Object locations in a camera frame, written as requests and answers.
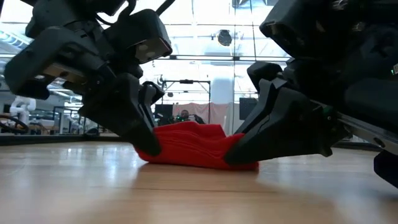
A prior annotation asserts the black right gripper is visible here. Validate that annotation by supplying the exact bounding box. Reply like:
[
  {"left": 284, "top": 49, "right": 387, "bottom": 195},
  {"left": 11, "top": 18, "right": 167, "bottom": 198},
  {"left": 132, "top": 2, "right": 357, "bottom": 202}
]
[{"left": 224, "top": 58, "right": 398, "bottom": 189}]

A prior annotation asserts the white robot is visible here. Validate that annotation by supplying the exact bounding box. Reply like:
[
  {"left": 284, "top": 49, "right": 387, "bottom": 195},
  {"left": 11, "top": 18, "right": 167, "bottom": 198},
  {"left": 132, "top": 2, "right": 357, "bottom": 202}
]
[{"left": 9, "top": 95, "right": 37, "bottom": 126}]

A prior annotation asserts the black panel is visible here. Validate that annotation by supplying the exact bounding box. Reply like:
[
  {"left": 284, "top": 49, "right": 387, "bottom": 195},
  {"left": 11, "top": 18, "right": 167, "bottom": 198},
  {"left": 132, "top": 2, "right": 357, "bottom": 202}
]
[{"left": 154, "top": 104, "right": 174, "bottom": 127}]

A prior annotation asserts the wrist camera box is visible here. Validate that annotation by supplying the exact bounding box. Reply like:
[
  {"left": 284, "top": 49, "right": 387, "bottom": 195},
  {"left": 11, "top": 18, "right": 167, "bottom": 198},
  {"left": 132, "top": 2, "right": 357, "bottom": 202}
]
[
  {"left": 104, "top": 8, "right": 174, "bottom": 65},
  {"left": 259, "top": 0, "right": 315, "bottom": 60}
]

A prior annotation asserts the black stand frame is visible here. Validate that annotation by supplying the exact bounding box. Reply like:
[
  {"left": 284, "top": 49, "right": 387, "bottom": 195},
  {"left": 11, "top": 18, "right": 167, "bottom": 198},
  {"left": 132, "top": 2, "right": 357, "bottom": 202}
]
[{"left": 52, "top": 105, "right": 91, "bottom": 135}]

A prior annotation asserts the black monitor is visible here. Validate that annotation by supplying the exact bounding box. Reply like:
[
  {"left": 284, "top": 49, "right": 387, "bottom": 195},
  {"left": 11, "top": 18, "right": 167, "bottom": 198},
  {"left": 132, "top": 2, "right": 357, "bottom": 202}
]
[{"left": 238, "top": 97, "right": 259, "bottom": 121}]

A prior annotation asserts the red cloth napkin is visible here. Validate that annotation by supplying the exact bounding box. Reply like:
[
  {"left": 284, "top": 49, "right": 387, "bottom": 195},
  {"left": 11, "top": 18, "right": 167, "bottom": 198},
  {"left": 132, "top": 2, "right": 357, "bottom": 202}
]
[{"left": 135, "top": 121, "right": 259, "bottom": 171}]

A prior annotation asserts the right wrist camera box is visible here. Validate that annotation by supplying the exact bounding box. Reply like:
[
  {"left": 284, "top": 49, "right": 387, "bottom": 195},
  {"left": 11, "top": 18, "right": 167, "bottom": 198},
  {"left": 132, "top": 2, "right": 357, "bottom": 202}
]
[{"left": 259, "top": 0, "right": 315, "bottom": 60}]

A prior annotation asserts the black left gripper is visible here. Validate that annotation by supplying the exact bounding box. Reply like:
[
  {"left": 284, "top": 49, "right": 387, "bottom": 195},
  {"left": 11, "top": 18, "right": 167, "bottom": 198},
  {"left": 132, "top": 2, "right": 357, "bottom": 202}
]
[{"left": 4, "top": 26, "right": 162, "bottom": 157}]

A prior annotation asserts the black ceiling cable reel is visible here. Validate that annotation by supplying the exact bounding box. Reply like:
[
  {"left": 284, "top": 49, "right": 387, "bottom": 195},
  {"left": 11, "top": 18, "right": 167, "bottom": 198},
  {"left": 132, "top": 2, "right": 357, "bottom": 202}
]
[{"left": 216, "top": 29, "right": 233, "bottom": 47}]

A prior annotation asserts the black curved hose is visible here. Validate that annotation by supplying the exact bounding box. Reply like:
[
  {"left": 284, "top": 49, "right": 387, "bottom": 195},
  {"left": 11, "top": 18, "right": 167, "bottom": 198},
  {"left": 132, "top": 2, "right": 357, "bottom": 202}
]
[{"left": 0, "top": 114, "right": 30, "bottom": 134}]

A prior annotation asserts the black rig frame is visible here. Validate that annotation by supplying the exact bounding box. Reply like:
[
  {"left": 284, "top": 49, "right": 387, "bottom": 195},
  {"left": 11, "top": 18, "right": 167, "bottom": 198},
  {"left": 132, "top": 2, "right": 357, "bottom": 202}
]
[{"left": 161, "top": 79, "right": 212, "bottom": 124}]

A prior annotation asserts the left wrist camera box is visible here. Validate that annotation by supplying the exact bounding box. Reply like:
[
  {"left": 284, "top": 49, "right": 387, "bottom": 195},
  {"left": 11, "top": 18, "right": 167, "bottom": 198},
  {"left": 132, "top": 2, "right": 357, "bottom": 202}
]
[{"left": 104, "top": 8, "right": 174, "bottom": 65}]

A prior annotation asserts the pink hanging cloth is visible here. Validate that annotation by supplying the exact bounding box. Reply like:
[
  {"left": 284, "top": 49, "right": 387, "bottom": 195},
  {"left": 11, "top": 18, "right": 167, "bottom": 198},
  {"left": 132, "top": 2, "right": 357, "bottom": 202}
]
[{"left": 172, "top": 102, "right": 231, "bottom": 134}]

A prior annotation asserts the person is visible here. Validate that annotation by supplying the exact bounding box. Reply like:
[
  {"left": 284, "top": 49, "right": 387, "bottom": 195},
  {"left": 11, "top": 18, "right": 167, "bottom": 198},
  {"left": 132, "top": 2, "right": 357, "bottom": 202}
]
[{"left": 176, "top": 109, "right": 206, "bottom": 125}]

